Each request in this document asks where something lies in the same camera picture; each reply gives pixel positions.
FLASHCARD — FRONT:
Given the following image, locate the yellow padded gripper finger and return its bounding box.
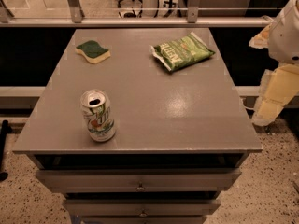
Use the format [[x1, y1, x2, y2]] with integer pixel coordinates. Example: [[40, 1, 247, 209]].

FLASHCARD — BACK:
[[251, 63, 299, 126], [249, 25, 270, 49]]

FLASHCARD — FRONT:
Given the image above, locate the grey metal railing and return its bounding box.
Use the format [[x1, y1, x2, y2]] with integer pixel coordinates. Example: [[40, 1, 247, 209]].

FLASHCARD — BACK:
[[0, 0, 288, 27]]

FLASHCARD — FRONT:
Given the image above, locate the grey drawer cabinet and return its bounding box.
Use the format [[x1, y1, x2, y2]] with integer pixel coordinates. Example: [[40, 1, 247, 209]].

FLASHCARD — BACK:
[[13, 28, 262, 224]]

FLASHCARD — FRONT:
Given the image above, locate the black stand at left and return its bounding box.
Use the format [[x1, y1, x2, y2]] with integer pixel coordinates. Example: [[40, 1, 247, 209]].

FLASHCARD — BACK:
[[0, 120, 12, 182]]

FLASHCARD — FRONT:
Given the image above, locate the green yellow sponge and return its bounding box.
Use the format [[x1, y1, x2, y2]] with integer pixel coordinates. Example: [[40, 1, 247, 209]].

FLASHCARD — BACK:
[[75, 40, 110, 64]]

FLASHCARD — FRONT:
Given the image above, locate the green chip bag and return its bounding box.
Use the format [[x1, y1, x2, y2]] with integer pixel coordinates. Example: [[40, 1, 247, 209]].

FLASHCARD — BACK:
[[151, 32, 215, 73]]

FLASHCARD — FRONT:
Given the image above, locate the lower drawer with knob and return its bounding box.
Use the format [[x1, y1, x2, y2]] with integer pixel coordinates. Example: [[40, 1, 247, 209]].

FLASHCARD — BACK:
[[64, 199, 220, 217]]

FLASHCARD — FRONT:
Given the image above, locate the upper drawer with knob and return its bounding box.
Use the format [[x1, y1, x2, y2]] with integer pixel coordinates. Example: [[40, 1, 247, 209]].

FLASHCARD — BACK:
[[36, 169, 241, 193]]

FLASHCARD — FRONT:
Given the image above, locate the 7up soda can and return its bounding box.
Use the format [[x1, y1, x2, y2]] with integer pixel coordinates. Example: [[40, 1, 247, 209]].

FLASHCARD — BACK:
[[80, 89, 115, 142]]

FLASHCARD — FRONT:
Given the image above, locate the drawer with knob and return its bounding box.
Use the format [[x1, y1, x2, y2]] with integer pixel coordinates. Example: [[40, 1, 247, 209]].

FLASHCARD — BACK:
[[64, 199, 220, 217], [36, 169, 241, 193]]

